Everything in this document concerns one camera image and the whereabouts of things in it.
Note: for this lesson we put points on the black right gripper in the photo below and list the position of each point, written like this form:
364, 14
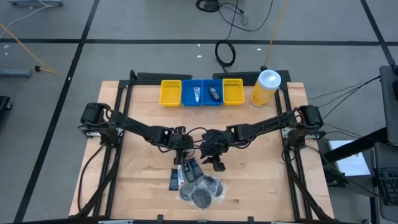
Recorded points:
216, 143

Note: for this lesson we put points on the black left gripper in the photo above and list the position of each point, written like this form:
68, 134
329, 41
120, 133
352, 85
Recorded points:
183, 142

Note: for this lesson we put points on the white tube with white cap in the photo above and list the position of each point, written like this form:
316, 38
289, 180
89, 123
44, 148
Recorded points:
180, 175

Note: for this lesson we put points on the round black brush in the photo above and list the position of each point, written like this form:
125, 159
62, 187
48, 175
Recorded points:
207, 184
219, 188

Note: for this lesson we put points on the grey ribbed cloth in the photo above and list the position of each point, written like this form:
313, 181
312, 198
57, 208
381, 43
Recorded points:
174, 180

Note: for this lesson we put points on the clear plastic bag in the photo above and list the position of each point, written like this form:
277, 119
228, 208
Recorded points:
186, 191
201, 198

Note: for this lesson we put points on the white toothpaste tube red print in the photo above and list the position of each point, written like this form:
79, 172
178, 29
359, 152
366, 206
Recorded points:
196, 93

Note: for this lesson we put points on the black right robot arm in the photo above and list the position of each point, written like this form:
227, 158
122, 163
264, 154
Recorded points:
264, 126

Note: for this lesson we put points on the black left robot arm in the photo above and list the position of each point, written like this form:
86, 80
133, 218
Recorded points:
133, 126

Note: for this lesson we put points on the blue plastic basket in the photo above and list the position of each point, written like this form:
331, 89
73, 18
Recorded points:
206, 96
188, 93

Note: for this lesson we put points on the yellow plastic basket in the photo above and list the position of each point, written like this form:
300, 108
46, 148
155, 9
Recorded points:
171, 93
233, 91

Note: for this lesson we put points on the black flat panel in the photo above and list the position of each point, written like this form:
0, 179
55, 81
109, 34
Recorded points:
236, 77
164, 76

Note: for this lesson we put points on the yellow disinfecting wipes canister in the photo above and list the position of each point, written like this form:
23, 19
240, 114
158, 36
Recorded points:
264, 90

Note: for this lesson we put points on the white sheet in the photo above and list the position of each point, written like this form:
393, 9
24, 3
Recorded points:
354, 165

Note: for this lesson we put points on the black desk beam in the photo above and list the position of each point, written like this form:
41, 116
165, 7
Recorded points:
357, 144

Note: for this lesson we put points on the black computer keyboard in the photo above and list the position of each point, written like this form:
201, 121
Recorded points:
390, 186

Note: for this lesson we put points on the grey furniture foot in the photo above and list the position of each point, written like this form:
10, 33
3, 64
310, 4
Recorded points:
34, 3
15, 73

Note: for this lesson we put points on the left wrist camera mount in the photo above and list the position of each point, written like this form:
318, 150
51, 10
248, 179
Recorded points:
180, 130

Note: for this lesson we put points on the black aluminium table frame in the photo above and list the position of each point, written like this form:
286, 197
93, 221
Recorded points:
143, 82

